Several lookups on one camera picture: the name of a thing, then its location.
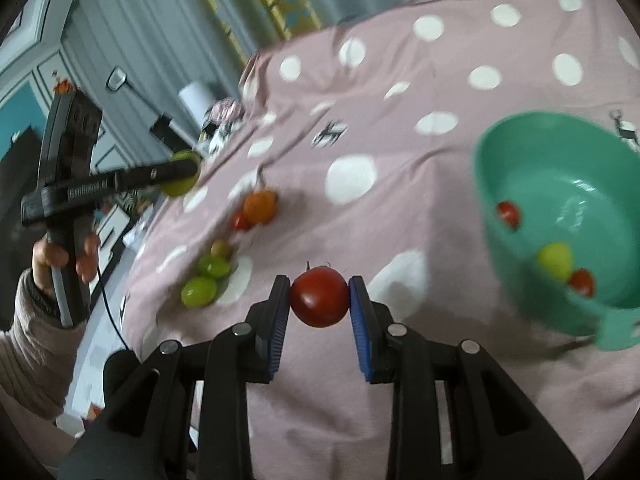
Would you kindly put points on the white cabinet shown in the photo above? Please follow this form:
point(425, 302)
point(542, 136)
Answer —
point(30, 45)

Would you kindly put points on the pink polka dot blanket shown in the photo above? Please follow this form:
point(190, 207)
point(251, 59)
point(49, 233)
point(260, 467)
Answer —
point(400, 160)

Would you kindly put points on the small yellowish lime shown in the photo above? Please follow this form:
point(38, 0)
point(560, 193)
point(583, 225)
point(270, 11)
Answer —
point(221, 249)

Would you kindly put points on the person's left forearm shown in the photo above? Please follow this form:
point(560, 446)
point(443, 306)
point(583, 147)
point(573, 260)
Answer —
point(35, 350)

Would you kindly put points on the large red tomato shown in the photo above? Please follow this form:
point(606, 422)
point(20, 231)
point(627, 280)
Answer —
point(320, 297)

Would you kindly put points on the grey curtain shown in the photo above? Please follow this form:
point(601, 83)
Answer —
point(150, 20)

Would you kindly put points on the green plastic bowl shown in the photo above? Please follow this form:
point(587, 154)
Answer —
point(550, 185)

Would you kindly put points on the white cup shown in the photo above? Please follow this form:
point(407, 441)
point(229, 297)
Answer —
point(195, 101)

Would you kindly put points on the green lime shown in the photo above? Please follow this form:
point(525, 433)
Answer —
point(175, 188)
point(214, 266)
point(199, 292)

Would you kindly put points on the small red tomato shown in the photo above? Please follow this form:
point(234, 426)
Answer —
point(582, 282)
point(509, 214)
point(240, 221)

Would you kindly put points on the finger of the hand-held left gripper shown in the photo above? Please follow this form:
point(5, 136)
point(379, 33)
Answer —
point(160, 172)

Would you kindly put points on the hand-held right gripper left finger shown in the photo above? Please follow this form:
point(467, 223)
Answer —
point(280, 320)

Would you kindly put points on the person's left hand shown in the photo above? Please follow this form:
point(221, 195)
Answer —
point(42, 260)

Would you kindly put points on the yellow-green lime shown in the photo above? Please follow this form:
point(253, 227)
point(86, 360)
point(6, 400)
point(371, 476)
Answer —
point(555, 260)

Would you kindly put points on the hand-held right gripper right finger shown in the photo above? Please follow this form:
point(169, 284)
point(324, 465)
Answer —
point(359, 330)

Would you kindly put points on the orange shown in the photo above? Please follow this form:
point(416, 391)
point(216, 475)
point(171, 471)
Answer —
point(260, 206)

